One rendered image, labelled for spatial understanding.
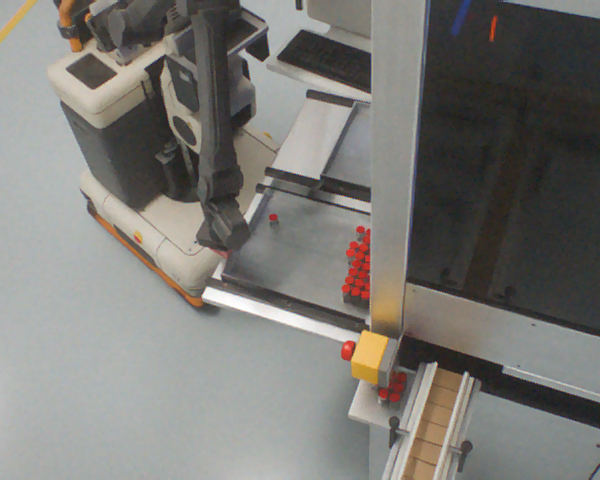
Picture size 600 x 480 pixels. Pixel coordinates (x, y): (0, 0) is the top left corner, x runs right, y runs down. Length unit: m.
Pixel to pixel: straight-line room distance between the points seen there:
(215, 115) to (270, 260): 0.42
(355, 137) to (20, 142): 1.87
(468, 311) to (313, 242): 0.54
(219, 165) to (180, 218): 1.13
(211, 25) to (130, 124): 1.03
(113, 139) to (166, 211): 0.37
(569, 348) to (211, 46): 0.83
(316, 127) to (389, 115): 0.99
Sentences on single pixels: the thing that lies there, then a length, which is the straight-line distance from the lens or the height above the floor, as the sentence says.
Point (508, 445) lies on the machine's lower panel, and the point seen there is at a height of 0.65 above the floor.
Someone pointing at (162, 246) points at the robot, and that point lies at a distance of 2.60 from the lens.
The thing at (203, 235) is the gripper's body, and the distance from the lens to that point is 1.69.
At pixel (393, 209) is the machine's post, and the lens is 1.18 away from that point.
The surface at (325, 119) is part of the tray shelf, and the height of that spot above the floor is 0.88.
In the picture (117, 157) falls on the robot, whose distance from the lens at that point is 2.49.
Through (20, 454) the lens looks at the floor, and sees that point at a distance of 2.71.
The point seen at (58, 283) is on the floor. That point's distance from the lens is 2.98.
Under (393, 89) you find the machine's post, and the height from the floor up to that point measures 1.65.
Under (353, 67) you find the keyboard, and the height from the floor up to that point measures 0.83.
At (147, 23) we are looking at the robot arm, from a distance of 1.73.
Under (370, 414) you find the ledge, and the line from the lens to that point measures 1.58.
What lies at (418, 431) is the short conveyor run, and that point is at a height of 0.93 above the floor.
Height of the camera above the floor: 2.34
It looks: 55 degrees down
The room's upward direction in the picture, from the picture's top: 7 degrees counter-clockwise
